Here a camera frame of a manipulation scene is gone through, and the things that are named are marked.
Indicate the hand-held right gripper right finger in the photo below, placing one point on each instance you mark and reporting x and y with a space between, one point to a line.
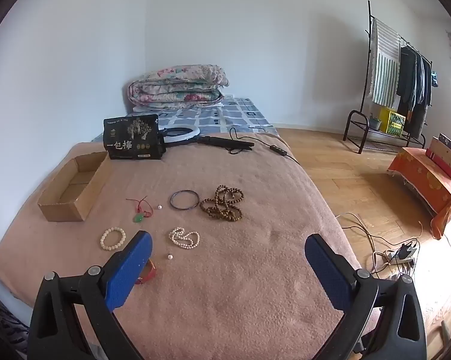
328 270

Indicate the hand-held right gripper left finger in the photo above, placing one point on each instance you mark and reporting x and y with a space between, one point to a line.
129 266

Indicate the cardboard box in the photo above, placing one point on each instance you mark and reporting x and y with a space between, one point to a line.
60 212

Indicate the white power strip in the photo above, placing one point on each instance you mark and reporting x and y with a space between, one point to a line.
399 258

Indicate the dark blue bangle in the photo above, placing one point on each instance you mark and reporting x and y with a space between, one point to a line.
171 200

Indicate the tan blanket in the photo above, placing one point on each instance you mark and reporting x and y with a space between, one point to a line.
248 270

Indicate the black plug charger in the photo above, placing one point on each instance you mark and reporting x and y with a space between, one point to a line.
408 249

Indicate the black snack bag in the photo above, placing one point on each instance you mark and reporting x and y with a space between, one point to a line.
131 138

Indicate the orange cloth covered table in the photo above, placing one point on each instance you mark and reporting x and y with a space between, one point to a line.
435 187

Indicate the dark patterned cloth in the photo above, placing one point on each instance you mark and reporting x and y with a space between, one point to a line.
2 326

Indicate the red flat box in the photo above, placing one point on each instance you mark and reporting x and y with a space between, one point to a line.
441 165

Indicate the small potted plant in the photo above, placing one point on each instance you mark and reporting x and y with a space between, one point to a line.
374 123

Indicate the yellow box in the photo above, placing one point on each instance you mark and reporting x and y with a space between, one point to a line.
392 120

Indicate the tan and navy box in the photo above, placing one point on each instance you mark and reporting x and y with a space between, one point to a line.
448 153

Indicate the grey checkered bedsheet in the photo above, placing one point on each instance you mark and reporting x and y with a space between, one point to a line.
229 116

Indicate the folded floral quilt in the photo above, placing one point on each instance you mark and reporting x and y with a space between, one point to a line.
180 86

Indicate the dark hanging clothes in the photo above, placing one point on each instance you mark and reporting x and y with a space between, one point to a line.
409 78

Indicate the striped hanging towel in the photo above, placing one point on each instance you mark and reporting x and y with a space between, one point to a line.
384 67

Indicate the black metal clothes rack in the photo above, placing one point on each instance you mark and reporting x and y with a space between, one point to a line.
368 45

